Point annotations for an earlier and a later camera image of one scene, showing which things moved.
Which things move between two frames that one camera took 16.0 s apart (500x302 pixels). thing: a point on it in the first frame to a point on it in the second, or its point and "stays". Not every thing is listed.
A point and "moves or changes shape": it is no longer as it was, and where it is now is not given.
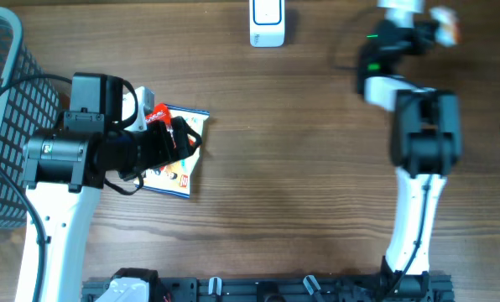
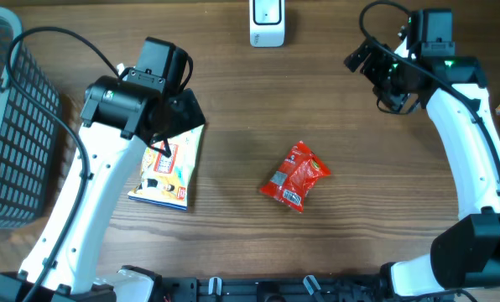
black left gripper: x=164 y=151 to x=188 y=112
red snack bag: x=161 y=112 moves or changes shape
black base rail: x=408 y=287 stays
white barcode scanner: x=267 y=23 stays
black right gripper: x=423 y=32 to x=394 y=100
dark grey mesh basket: x=18 y=101 stays
